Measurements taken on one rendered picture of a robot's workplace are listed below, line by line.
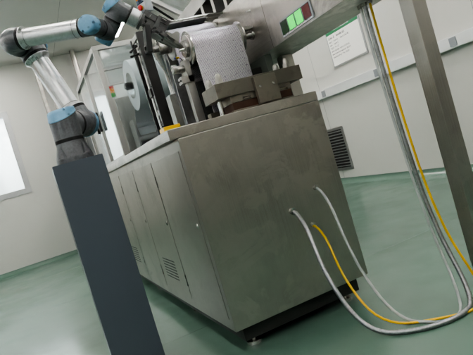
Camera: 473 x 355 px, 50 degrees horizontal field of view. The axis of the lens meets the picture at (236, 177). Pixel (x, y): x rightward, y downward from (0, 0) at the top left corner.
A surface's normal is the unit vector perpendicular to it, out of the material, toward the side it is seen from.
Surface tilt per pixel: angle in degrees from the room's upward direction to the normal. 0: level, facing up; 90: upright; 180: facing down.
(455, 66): 90
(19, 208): 90
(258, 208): 90
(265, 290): 90
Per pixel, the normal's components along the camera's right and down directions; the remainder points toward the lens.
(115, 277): 0.34, -0.05
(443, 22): -0.88, 0.29
